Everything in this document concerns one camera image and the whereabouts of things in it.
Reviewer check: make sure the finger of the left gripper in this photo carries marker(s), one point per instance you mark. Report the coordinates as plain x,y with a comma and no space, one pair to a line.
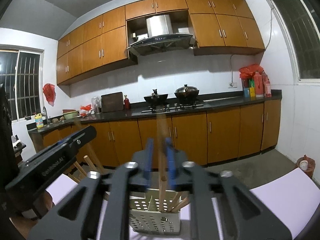
78,139

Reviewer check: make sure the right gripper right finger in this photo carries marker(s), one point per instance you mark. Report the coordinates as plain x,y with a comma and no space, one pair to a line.
221,207

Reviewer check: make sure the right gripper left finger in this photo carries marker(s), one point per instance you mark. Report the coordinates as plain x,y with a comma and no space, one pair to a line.
99,204

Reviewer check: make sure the wooden chopstick group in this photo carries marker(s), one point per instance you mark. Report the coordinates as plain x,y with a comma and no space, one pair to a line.
162,177
181,204
175,201

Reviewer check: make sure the green bowl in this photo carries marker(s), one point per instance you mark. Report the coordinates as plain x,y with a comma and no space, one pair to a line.
70,113

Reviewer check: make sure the orange bag on counter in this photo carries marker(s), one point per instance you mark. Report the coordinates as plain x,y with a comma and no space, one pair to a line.
85,110

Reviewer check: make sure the yellow detergent bottle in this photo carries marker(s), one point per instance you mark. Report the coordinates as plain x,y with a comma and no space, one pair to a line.
39,120

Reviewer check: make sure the sink faucet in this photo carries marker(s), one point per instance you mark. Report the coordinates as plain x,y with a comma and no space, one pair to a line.
48,120

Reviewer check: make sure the clear jar on counter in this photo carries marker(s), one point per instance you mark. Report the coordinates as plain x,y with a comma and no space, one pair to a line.
96,104

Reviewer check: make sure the green perforated utensil holder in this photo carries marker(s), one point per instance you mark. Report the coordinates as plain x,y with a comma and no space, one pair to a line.
144,215

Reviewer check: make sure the dark wooden cutting board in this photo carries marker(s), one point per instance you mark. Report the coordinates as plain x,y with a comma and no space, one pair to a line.
112,102

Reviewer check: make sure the red sauce bottle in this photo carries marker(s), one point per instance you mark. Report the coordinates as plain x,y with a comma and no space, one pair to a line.
127,105

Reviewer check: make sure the red stool with cup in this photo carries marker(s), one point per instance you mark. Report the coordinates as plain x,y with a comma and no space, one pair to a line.
307,165

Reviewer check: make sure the lower wooden cabinets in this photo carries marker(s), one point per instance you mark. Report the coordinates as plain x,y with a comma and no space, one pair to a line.
221,131

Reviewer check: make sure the wooden cabinets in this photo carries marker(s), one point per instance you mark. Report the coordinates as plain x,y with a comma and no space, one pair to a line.
221,131
115,39

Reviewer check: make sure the gas stove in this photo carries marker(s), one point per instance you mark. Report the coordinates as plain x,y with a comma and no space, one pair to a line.
172,108

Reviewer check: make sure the left barred window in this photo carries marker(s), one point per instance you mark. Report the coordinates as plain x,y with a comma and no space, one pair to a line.
20,76

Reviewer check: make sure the barred window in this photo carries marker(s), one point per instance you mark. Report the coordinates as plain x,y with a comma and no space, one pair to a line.
20,76
300,21

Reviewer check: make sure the black wok left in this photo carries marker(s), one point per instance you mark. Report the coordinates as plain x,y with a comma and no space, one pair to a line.
156,99

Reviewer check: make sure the black lidded wok right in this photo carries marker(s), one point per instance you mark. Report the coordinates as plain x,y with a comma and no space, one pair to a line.
187,95

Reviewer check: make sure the red oil bottles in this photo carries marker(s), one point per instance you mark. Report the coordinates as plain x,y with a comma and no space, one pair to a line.
262,85

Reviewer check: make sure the colourful boxes on counter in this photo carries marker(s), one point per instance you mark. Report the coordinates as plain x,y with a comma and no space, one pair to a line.
248,88

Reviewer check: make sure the stainless steel range hood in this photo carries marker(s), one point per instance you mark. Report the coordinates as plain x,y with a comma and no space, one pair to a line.
160,33

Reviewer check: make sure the red bag on counter right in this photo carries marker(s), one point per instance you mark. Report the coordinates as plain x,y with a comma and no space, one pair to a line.
247,72

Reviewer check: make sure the upper wooden cabinets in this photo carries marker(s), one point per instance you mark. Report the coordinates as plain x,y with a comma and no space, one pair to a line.
115,39

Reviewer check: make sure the right barred window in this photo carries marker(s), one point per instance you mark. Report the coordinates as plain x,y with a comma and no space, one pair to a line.
300,21

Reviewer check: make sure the red plastic bag on wall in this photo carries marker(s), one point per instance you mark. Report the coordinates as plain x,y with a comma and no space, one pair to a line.
49,93

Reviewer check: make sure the wall power socket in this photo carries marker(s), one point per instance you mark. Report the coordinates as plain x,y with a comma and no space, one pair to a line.
233,85

